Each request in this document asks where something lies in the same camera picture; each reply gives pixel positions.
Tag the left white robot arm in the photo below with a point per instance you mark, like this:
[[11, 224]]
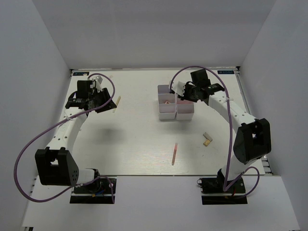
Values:
[[55, 163]]

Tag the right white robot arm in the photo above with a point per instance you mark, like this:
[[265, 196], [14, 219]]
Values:
[[250, 138]]

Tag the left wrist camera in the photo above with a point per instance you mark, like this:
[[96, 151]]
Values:
[[96, 82]]

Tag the yellow thin highlighter pen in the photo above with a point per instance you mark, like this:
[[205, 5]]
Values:
[[117, 102]]

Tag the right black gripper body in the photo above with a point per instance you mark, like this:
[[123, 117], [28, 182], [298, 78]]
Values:
[[189, 93]]

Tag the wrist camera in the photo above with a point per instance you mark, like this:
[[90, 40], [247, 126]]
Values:
[[178, 88], [96, 82]]

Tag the white compartment organizer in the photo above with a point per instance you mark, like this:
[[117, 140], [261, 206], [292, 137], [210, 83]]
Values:
[[166, 111], [185, 109]]

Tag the left white compartment organizer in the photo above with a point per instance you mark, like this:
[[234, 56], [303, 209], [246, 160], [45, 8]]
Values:
[[166, 111]]

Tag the orange thin highlighter pen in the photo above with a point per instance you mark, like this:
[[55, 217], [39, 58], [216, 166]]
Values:
[[174, 154]]

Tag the small tan eraser block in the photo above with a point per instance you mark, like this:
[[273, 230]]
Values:
[[208, 139]]

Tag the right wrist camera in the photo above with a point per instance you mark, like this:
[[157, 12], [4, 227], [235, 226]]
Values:
[[178, 88]]

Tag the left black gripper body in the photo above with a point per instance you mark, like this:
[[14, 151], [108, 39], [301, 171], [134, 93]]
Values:
[[100, 98]]

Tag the right white compartment organizer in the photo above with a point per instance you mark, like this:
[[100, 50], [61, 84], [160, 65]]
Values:
[[185, 109]]

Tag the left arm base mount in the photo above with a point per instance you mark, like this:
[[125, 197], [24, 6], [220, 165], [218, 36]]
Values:
[[100, 192]]

